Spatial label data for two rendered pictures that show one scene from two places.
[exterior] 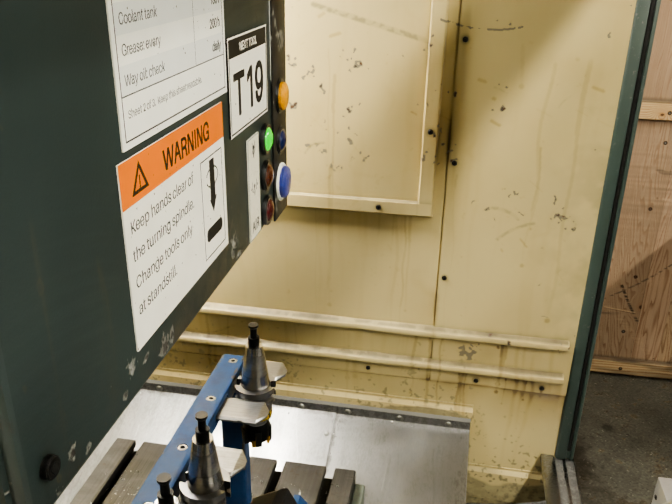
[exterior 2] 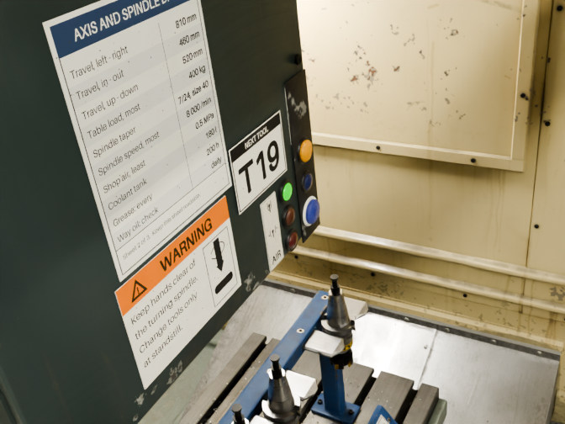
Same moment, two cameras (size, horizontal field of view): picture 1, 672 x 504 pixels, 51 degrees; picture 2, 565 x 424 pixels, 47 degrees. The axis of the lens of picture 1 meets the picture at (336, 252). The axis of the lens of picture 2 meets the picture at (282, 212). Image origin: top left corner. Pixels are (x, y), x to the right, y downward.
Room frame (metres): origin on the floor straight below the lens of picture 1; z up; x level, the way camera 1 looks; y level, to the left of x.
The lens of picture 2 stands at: (0.01, -0.18, 2.04)
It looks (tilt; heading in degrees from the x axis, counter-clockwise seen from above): 31 degrees down; 23
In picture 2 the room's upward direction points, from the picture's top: 7 degrees counter-clockwise
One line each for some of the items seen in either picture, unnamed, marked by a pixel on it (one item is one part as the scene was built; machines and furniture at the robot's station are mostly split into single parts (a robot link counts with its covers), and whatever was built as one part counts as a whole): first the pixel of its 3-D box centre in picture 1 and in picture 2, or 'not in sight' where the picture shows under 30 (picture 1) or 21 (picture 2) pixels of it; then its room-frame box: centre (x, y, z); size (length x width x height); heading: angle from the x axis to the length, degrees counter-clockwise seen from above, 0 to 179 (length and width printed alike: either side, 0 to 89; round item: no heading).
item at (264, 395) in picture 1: (255, 389); (338, 325); (0.90, 0.12, 1.21); 0.06 x 0.06 x 0.03
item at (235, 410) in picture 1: (244, 411); (325, 344); (0.85, 0.13, 1.21); 0.07 x 0.05 x 0.01; 80
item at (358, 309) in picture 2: (265, 370); (350, 308); (0.96, 0.11, 1.21); 0.07 x 0.05 x 0.01; 80
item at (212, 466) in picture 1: (203, 460); (278, 388); (0.69, 0.16, 1.26); 0.04 x 0.04 x 0.07
